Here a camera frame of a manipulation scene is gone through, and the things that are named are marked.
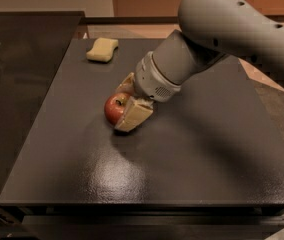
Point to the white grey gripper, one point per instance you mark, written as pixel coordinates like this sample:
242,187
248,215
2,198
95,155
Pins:
152,78

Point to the red apple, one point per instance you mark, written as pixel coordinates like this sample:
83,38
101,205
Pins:
114,106

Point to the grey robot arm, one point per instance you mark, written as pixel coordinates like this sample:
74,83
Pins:
209,31

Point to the yellow sponge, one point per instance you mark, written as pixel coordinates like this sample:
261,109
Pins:
102,50

